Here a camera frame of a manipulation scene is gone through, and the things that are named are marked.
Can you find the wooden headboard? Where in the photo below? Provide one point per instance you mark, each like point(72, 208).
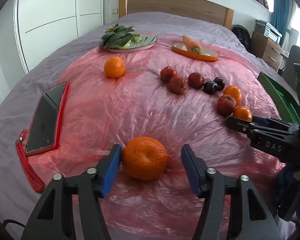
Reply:
point(197, 9)

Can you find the black backpack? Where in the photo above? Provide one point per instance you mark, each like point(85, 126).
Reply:
point(243, 36)

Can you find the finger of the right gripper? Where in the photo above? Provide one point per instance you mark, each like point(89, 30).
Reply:
point(247, 127)
point(271, 122)

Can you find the dark plum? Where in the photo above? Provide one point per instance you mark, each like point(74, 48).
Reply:
point(210, 87)
point(220, 83)

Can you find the wooden drawer cabinet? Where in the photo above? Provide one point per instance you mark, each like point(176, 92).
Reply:
point(266, 49)

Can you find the red-cased smartphone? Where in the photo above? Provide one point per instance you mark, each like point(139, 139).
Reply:
point(45, 128)

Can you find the large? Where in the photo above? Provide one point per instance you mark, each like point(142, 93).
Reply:
point(144, 158)

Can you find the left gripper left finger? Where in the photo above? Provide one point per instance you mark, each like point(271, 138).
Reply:
point(52, 216)

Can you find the carrot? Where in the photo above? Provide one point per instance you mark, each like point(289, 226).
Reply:
point(191, 45)

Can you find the dark plum front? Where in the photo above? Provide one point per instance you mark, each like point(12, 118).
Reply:
point(210, 87)

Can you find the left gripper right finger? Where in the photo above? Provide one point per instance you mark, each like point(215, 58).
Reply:
point(249, 217)

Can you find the dark plum back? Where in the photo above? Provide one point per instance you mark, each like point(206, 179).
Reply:
point(220, 83)

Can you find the green tray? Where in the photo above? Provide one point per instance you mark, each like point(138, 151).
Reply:
point(287, 106)

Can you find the teal curtain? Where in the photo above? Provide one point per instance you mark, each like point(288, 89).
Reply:
point(280, 15)

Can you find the wrinkled red fruit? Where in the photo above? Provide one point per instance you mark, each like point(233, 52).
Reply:
point(177, 85)

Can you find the green leafy vegetable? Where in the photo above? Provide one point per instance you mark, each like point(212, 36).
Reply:
point(119, 37)

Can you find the right blue gloved hand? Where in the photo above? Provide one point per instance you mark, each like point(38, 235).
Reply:
point(288, 196)

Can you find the grey patterned plate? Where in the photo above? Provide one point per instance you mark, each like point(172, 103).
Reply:
point(140, 43)

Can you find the grey storage boxes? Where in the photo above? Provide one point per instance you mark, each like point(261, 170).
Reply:
point(267, 30)

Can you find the white wardrobe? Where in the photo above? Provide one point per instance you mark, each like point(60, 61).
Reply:
point(31, 30)

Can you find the pink plastic sheet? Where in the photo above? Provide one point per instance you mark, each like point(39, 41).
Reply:
point(100, 112)

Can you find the purple bedspread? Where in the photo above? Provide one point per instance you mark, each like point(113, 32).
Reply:
point(17, 198)

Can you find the small orange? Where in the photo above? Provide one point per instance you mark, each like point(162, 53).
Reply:
point(235, 92)
point(243, 113)

